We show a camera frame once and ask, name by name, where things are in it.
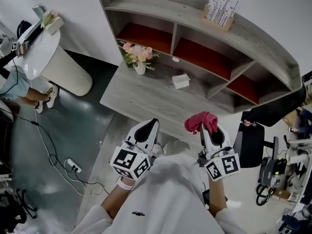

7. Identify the white vase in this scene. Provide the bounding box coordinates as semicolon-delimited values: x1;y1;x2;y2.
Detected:
133;61;147;76

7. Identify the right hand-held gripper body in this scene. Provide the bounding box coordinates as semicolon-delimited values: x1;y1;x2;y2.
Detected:
198;146;241;182

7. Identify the white wristband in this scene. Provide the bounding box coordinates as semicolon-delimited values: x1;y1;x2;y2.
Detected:
116;176;135;191

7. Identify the white flower box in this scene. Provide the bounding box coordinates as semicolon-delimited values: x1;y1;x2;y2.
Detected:
40;9;64;36

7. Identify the person's white shirt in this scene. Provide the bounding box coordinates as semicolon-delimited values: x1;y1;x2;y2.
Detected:
72;154;247;234

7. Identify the white round pedestal table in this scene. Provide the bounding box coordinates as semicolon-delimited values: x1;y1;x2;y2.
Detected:
17;23;93;97

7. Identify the person's right forearm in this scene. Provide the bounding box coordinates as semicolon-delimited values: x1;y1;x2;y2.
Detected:
207;178;229;218

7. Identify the black office chair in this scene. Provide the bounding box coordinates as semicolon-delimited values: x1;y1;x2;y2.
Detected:
234;84;307;169

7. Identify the black floor cable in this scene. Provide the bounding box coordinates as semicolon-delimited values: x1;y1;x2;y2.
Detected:
0;106;110;195

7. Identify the pink flower bouquet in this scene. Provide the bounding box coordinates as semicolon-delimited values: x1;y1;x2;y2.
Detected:
118;40;160;70

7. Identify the person's left forearm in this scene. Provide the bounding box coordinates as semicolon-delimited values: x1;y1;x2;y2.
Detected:
101;176;135;220

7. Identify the red cloth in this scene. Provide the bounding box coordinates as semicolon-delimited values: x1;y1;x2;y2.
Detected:
184;111;219;135

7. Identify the black flat device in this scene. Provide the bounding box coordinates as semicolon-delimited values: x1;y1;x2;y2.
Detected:
17;20;43;56

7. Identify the grey wooden wall shelf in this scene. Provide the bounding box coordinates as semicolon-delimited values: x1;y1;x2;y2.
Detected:
99;0;300;114

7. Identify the wooden holder with cards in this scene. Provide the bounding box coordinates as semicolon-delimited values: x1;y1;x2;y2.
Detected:
201;0;239;32

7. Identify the grey wooden desk with shelves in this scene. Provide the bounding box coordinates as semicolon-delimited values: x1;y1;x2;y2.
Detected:
99;61;243;151

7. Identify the grey vacuum cleaner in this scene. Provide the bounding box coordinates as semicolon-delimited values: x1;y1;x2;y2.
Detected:
255;156;288;206

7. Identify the small brown cardboard box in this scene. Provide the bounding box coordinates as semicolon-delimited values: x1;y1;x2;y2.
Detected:
270;188;297;203

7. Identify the thin upright book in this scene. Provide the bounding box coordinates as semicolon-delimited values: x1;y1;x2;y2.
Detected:
32;5;46;19

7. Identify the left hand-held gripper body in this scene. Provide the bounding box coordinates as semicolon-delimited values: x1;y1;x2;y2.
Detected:
109;141;157;181

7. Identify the white tissue pack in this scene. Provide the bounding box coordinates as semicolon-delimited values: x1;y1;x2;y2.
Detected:
172;74;191;90

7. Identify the white power strip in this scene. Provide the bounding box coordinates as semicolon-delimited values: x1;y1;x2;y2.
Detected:
66;158;83;174

